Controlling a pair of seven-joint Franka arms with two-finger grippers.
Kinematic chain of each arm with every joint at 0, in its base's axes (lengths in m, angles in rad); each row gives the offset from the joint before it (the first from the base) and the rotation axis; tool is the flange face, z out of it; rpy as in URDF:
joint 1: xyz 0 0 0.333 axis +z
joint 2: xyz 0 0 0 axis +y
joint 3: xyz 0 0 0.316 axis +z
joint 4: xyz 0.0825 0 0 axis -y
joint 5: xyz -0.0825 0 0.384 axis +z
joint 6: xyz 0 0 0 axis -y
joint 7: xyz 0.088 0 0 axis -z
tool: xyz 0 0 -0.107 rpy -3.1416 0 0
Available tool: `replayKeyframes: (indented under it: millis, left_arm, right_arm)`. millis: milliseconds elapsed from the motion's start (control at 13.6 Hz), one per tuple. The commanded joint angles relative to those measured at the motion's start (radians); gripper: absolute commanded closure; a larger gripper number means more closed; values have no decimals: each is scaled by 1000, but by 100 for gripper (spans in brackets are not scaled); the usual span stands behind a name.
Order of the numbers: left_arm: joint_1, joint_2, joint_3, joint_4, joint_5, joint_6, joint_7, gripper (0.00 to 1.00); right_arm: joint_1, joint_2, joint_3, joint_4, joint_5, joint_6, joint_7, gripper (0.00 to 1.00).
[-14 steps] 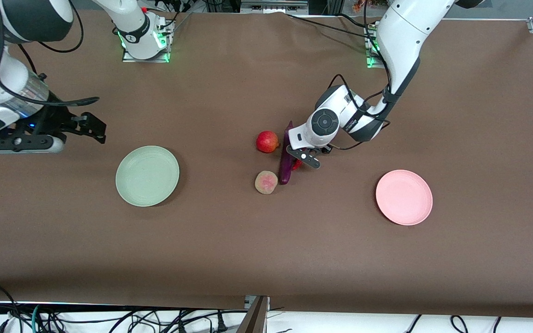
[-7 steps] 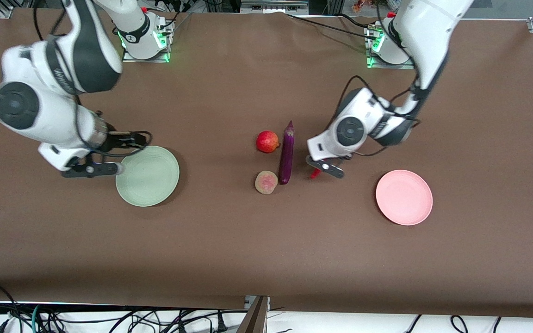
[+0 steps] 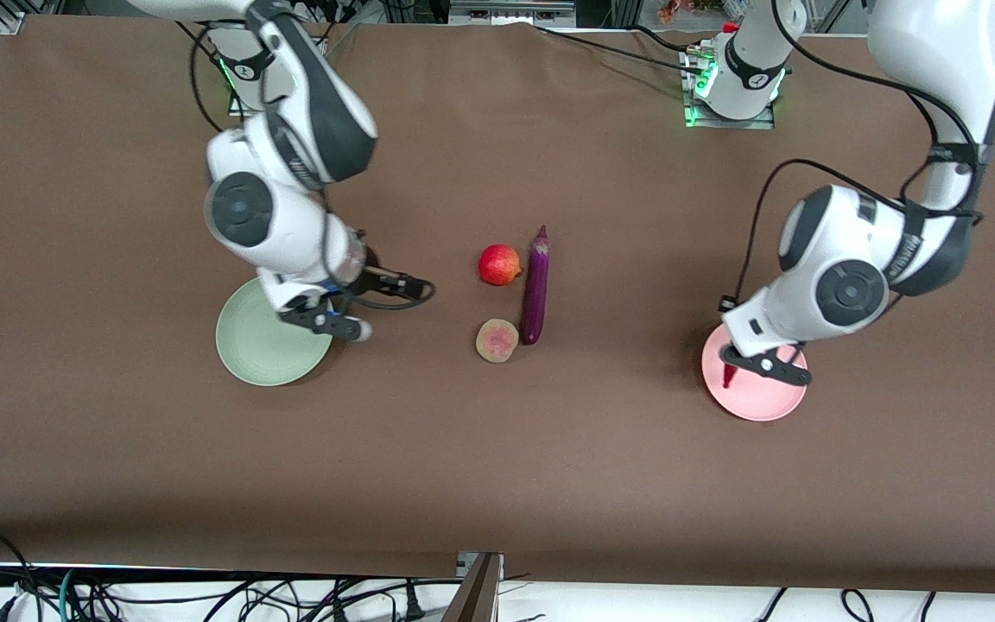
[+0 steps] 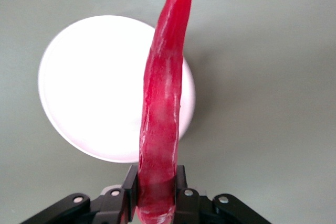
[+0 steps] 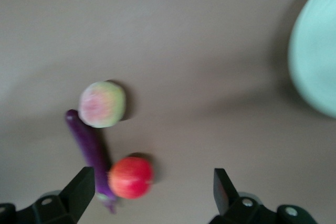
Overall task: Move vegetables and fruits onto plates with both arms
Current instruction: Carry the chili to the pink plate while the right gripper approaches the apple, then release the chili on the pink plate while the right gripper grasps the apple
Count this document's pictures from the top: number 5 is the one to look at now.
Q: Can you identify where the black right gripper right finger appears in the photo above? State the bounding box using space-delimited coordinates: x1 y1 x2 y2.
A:
208 168 319 224

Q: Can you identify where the pale green round plate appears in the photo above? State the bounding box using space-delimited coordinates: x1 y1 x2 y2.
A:
287 0 336 119

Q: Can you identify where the brown table cover sheet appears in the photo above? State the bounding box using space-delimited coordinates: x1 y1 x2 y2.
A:
0 0 336 224

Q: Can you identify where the green and pink peach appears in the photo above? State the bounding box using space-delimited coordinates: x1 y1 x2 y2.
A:
78 80 127 129

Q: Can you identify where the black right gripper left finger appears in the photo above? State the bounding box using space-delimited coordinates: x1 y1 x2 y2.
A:
0 166 96 224

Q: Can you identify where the long purple eggplant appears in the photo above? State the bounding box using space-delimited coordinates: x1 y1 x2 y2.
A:
65 109 119 214

